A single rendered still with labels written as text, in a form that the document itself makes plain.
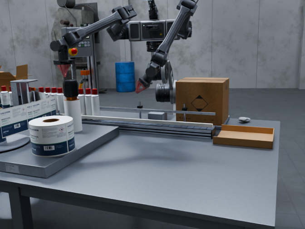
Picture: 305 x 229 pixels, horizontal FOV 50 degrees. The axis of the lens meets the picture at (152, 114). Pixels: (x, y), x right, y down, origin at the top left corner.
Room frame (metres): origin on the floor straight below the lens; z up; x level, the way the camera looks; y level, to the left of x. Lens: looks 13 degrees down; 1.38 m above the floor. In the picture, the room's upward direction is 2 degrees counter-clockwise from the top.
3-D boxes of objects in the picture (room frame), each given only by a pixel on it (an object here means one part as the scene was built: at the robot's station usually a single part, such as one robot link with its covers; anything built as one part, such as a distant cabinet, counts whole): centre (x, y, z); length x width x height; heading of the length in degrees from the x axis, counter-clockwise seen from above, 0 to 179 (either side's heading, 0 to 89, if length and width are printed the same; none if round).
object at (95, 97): (2.08, 0.37, 0.98); 0.05 x 0.05 x 0.20
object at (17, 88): (2.17, 0.85, 1.01); 0.14 x 0.13 x 0.26; 68
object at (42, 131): (1.50, 0.48, 0.95); 0.20 x 0.20 x 0.14
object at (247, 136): (1.72, -0.51, 0.85); 0.30 x 0.26 x 0.04; 68
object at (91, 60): (2.25, 0.40, 1.17); 0.04 x 0.04 x 0.67; 68
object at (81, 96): (2.11, 0.47, 0.98); 0.05 x 0.05 x 0.20
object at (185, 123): (1.95, 0.16, 0.91); 1.07 x 0.01 x 0.02; 68
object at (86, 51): (2.21, 0.49, 1.38); 0.17 x 0.10 x 0.19; 123
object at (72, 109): (1.81, 0.45, 1.03); 0.09 x 0.09 x 0.30
